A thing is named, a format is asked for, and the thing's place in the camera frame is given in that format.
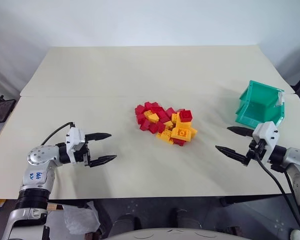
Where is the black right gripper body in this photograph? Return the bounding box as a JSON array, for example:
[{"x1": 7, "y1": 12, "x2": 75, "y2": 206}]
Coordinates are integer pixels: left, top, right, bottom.
[{"x1": 243, "y1": 138, "x2": 268, "y2": 168}]

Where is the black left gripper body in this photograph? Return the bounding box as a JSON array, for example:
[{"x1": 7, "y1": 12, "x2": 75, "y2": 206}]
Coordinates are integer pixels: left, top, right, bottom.
[{"x1": 73, "y1": 139, "x2": 92, "y2": 168}]

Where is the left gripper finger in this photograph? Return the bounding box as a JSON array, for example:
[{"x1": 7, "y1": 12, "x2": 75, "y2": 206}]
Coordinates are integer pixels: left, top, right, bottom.
[
  {"x1": 89, "y1": 154, "x2": 119, "y2": 168},
  {"x1": 85, "y1": 132, "x2": 113, "y2": 143}
]

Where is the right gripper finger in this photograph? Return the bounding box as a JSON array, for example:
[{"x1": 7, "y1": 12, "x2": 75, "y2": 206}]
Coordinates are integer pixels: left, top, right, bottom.
[
  {"x1": 215, "y1": 145, "x2": 248, "y2": 165},
  {"x1": 226, "y1": 126, "x2": 255, "y2": 138}
]

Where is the teal plastic bin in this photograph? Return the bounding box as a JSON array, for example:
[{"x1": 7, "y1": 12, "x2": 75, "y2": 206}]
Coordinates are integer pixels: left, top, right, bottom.
[{"x1": 234, "y1": 79, "x2": 287, "y2": 130}]

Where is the upside-down yellow plastic toy brick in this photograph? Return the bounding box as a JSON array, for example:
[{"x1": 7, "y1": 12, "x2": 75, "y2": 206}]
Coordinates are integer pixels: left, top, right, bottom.
[{"x1": 170, "y1": 126, "x2": 193, "y2": 142}]

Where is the small wooden piece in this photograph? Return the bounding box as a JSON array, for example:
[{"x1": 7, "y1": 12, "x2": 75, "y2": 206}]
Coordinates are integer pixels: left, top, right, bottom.
[{"x1": 46, "y1": 202, "x2": 66, "y2": 211}]

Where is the red plastic toy brick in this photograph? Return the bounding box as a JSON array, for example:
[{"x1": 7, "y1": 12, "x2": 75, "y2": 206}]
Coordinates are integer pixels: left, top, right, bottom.
[{"x1": 178, "y1": 109, "x2": 194, "y2": 124}]

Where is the yellow plastic building brick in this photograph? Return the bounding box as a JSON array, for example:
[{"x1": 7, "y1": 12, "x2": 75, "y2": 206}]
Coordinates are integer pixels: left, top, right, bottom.
[{"x1": 147, "y1": 112, "x2": 161, "y2": 124}]

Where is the crumpled clear plastic bag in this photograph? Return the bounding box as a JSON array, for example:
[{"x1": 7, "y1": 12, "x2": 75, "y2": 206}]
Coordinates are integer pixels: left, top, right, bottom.
[{"x1": 63, "y1": 200, "x2": 102, "y2": 235}]

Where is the black mesh panel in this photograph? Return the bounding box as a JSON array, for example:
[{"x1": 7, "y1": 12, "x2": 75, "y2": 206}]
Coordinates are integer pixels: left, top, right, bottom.
[{"x1": 0, "y1": 98, "x2": 17, "y2": 125}]

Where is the beige robot torso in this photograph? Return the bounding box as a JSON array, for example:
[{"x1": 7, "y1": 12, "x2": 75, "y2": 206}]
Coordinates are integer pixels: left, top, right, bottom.
[{"x1": 106, "y1": 226, "x2": 244, "y2": 240}]

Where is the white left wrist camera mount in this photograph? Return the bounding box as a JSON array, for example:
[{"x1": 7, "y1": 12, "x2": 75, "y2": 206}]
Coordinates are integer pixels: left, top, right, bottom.
[{"x1": 65, "y1": 126, "x2": 87, "y2": 165}]

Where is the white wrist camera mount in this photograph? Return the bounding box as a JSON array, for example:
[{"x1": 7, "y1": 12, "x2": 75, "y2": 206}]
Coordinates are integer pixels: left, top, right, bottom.
[
  {"x1": 65, "y1": 126, "x2": 87, "y2": 165},
  {"x1": 252, "y1": 121, "x2": 281, "y2": 166}
]

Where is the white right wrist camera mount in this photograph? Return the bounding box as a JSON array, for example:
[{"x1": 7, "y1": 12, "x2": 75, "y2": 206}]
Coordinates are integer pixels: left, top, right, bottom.
[{"x1": 252, "y1": 121, "x2": 281, "y2": 166}]

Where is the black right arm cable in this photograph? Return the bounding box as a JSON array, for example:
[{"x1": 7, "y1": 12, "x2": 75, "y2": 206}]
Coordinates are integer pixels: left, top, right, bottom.
[{"x1": 254, "y1": 143, "x2": 300, "y2": 233}]

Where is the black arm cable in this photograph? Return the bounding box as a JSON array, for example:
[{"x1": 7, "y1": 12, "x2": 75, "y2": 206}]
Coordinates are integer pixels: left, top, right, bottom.
[
  {"x1": 40, "y1": 121, "x2": 76, "y2": 146},
  {"x1": 254, "y1": 143, "x2": 300, "y2": 233}
]

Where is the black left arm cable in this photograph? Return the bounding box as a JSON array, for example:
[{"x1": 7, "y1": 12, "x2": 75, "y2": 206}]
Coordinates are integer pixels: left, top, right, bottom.
[{"x1": 40, "y1": 121, "x2": 76, "y2": 146}]

